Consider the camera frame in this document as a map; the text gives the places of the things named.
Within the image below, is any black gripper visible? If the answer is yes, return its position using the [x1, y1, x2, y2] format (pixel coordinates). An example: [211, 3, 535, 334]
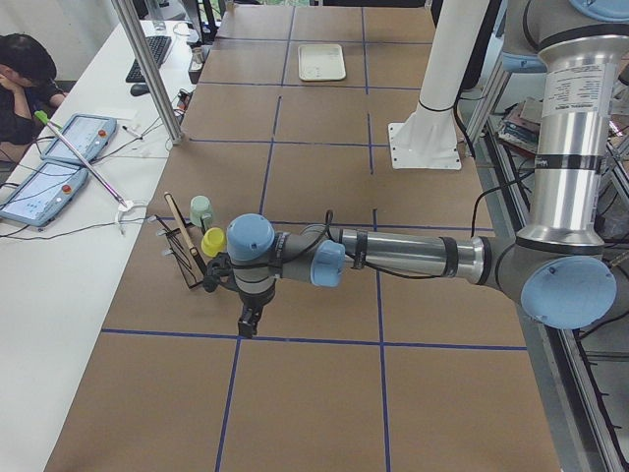
[238, 279, 275, 337]

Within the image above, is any light green cup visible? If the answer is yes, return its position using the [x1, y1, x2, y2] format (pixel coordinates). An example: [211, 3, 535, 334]
[190, 195, 214, 232]

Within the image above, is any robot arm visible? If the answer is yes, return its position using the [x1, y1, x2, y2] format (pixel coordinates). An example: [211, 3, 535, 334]
[227, 1, 628, 338]

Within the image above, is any yellow cup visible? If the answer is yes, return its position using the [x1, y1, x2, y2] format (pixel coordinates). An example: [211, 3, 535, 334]
[200, 227, 227, 258]

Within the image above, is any cream bear tray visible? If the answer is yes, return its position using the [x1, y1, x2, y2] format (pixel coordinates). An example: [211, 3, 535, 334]
[298, 43, 346, 82]

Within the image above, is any metal cup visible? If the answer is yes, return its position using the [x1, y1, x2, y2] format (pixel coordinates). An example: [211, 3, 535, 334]
[189, 46, 204, 73]

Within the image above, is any black marker pen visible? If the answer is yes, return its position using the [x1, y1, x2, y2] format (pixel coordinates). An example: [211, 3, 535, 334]
[121, 125, 143, 141]

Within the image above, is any lower teach pendant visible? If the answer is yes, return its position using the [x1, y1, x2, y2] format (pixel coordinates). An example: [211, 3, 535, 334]
[1, 161, 88, 227]

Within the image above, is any teach pendant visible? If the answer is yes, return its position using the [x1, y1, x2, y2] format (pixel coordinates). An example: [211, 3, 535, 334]
[40, 113, 117, 165]
[1, 161, 88, 227]

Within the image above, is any upper teach pendant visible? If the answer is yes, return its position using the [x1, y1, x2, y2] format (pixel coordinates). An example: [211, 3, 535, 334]
[40, 113, 117, 165]

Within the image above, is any computer mouse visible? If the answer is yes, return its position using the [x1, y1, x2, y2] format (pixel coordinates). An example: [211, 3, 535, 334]
[130, 83, 150, 97]

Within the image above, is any black keyboard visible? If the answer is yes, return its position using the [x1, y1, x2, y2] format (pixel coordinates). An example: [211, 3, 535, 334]
[125, 34, 174, 84]

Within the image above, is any metal rod with green tip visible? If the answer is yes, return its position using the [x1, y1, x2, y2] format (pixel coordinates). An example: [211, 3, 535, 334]
[34, 110, 129, 209]

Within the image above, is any seated person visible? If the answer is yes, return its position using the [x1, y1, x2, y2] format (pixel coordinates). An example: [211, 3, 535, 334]
[1, 33, 68, 146]

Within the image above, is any stack of books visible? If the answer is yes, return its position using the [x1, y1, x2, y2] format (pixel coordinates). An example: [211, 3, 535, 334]
[497, 97, 543, 154]

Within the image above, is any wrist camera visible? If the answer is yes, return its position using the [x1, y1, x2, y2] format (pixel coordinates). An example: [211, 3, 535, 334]
[202, 252, 238, 293]

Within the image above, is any black wire cup rack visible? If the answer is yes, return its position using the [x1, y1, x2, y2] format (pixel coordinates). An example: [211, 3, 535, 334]
[152, 192, 212, 289]

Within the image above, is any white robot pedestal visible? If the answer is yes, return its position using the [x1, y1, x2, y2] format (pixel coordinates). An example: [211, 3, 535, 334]
[388, 0, 500, 170]

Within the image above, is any aluminium frame post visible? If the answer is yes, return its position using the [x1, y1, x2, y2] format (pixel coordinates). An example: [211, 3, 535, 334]
[111, 0, 183, 146]

